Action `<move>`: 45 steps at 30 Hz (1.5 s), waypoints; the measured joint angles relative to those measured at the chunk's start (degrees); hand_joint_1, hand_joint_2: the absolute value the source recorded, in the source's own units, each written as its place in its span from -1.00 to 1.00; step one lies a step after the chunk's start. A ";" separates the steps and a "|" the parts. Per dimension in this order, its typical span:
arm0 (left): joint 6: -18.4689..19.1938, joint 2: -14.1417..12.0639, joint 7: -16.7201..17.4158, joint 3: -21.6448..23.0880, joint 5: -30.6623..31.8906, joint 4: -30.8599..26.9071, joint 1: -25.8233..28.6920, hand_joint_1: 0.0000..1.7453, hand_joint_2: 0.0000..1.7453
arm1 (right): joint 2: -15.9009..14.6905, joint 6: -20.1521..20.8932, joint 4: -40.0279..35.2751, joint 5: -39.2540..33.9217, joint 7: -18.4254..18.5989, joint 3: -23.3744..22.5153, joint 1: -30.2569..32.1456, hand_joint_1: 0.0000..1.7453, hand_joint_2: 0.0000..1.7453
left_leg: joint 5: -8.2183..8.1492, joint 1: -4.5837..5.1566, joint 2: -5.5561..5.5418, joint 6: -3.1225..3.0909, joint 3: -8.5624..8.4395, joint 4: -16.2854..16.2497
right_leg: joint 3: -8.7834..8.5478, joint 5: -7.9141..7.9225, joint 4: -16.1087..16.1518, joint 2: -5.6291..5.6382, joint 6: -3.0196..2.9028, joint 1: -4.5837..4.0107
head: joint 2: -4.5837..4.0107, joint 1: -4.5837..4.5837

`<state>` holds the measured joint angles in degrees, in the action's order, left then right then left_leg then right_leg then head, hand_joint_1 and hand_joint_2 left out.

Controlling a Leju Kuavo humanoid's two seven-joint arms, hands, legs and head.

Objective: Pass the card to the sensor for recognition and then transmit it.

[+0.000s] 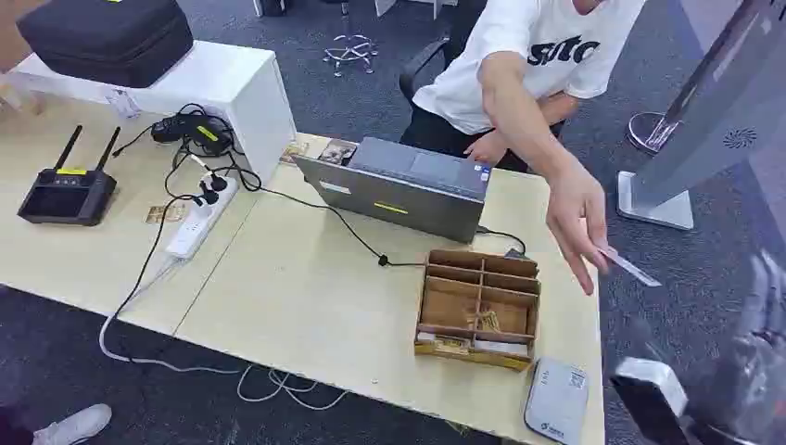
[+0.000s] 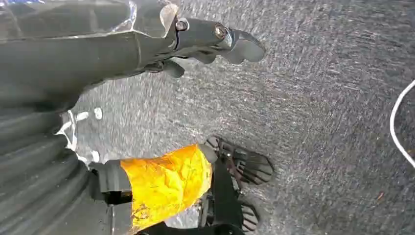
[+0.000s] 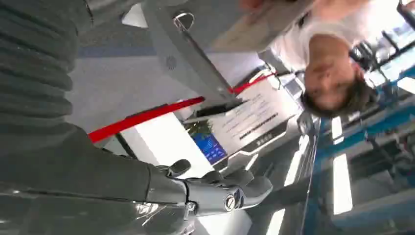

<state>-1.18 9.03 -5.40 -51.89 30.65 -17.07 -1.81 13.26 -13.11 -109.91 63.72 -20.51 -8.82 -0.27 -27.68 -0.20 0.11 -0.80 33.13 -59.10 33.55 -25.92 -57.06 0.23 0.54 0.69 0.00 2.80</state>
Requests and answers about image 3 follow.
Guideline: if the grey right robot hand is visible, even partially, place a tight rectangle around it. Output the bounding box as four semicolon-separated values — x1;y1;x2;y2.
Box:
0;125;274;235

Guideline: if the red barrier belt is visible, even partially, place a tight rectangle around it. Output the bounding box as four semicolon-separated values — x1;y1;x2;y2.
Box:
88;72;277;144

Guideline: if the white cabinet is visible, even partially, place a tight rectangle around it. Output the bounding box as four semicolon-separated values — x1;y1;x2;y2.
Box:
119;112;215;180

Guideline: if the ribbed grey right arm sleeve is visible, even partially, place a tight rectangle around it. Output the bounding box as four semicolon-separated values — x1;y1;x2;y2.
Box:
0;0;95;157

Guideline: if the green plant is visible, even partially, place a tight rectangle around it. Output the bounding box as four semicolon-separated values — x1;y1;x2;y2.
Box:
186;119;214;140

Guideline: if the blue display screen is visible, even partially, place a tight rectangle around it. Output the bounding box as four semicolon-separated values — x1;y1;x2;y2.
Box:
191;133;228;165

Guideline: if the white printed sign board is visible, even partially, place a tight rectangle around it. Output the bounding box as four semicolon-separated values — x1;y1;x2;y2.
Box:
207;77;303;165

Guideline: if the pale wooden board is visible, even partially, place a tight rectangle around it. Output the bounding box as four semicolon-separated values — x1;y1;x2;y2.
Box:
210;0;316;53

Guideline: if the person's hand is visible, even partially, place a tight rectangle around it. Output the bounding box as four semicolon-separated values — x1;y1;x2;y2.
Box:
239;0;271;11

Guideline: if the person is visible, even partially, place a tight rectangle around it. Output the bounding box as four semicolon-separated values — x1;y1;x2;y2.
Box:
259;0;403;119

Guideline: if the blue metal frame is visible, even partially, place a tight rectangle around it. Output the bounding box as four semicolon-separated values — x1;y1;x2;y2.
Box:
303;65;415;235

